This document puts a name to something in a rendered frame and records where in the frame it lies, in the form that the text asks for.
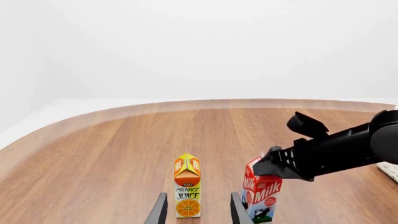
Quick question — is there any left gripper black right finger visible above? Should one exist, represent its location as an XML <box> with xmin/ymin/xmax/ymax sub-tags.
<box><xmin>230</xmin><ymin>192</ymin><xmax>255</xmax><ymax>224</ymax></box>

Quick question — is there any pale woven basket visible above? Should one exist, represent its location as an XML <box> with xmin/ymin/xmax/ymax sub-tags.
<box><xmin>376</xmin><ymin>161</ymin><xmax>398</xmax><ymax>183</ymax></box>

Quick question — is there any orange juice carton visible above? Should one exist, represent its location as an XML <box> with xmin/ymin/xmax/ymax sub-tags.
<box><xmin>173</xmin><ymin>148</ymin><xmax>203</xmax><ymax>219</ymax></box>

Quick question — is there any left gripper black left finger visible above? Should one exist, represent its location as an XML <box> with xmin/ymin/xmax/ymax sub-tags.
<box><xmin>144</xmin><ymin>192</ymin><xmax>169</xmax><ymax>224</ymax></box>

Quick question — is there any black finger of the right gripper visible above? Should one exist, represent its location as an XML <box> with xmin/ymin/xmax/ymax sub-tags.
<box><xmin>268</xmin><ymin>146</ymin><xmax>283</xmax><ymax>160</ymax></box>
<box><xmin>252</xmin><ymin>155</ymin><xmax>282</xmax><ymax>177</ymax></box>

